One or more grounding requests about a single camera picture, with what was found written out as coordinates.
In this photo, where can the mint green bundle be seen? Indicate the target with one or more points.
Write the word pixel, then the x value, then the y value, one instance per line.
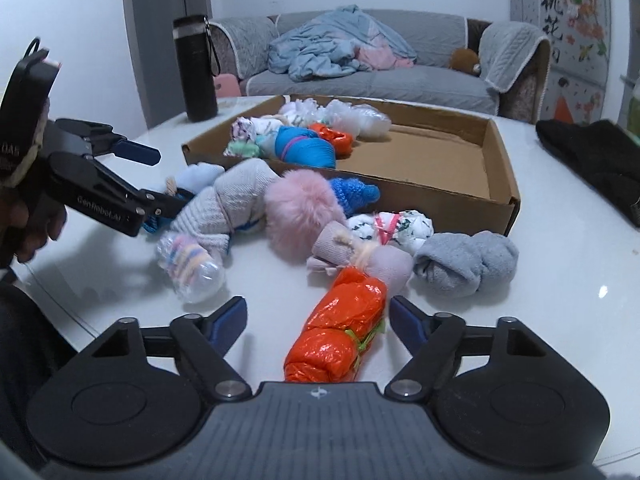
pixel 242 149

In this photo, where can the clear plastic bag bundle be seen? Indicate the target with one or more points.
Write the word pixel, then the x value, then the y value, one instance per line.
pixel 362 121

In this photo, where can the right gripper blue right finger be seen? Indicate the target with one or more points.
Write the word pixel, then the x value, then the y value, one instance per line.
pixel 433 342

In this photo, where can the blue crochet knit bundle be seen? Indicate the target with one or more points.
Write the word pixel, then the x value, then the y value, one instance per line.
pixel 353 195

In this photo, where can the light blue blanket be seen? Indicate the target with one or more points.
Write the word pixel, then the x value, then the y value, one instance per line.
pixel 326 46

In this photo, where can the grey door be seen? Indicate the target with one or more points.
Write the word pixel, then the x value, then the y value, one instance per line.
pixel 149 25

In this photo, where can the grey rolled sock bundle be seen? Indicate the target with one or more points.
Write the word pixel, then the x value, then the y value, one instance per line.
pixel 456 265

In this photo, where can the black thermos bottle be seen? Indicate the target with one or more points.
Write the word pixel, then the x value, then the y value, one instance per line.
pixel 192 46

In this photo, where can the white green patterned bundle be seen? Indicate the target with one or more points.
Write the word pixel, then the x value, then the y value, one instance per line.
pixel 406 230

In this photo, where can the green glass jar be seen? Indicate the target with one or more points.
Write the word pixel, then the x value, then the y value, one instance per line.
pixel 629 113

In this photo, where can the pink plastic stool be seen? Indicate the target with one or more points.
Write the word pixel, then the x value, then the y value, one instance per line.
pixel 227 86

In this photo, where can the light blue white sock bundle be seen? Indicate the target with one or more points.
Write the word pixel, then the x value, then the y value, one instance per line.
pixel 192 180

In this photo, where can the person left hand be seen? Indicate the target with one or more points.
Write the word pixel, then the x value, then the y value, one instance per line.
pixel 14 214

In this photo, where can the grey fabric sofa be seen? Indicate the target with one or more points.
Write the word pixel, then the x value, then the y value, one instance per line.
pixel 495 68

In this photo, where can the pink fluffy pompom bundle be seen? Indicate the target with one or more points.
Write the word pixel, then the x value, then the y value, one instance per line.
pixel 298 206

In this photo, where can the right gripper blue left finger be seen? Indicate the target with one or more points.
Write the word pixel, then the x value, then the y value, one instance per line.
pixel 201 344

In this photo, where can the pale pink sock bundle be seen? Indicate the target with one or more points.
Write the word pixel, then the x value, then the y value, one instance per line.
pixel 337 247

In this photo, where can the clear bag striped bundle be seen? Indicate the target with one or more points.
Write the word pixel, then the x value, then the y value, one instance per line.
pixel 194 273

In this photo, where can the beige waffle knit bundle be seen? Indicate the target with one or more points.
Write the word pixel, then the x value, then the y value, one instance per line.
pixel 234 203

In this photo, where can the brown plush toy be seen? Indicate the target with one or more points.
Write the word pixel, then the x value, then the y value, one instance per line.
pixel 466 61

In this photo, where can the blue cloth bundle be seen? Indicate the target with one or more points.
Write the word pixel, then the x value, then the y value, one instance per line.
pixel 297 146

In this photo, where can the orange plastic bag bundle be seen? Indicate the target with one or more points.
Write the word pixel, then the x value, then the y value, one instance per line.
pixel 339 331

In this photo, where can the decorated cabinet with stickers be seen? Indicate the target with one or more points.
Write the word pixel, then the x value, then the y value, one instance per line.
pixel 579 32

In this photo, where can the brown cardboard box tray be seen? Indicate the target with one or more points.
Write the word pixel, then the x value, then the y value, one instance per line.
pixel 449 165

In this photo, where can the white foam net bundle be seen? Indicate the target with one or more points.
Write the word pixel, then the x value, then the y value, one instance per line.
pixel 302 113

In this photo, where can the black knit hat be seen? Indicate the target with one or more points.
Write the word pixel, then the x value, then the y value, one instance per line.
pixel 601 154

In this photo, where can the small orange bag bundle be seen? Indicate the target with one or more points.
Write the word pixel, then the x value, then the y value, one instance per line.
pixel 341 141

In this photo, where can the purple white patterned bundle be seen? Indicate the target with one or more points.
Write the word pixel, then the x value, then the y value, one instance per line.
pixel 247 129

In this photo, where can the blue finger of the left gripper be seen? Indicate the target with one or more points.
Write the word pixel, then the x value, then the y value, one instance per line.
pixel 162 208
pixel 136 152

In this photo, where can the pink garment on sofa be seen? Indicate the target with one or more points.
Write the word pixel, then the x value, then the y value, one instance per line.
pixel 382 58

